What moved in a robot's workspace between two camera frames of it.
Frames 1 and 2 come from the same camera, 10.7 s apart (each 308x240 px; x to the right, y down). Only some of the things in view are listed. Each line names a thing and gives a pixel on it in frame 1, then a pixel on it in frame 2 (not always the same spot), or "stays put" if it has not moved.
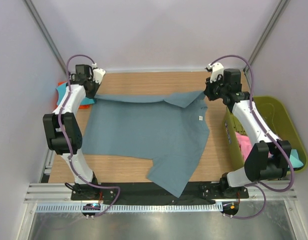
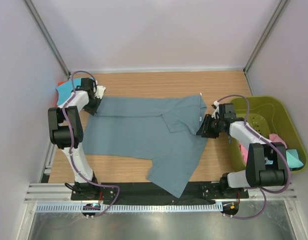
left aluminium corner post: x=43 y=28 stays put
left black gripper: x=96 y=85 → x=93 y=111
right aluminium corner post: x=277 y=13 stays put
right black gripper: x=208 y=91 → x=205 y=130
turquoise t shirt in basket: x=294 y=159 stays put
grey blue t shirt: x=167 y=128 stays put
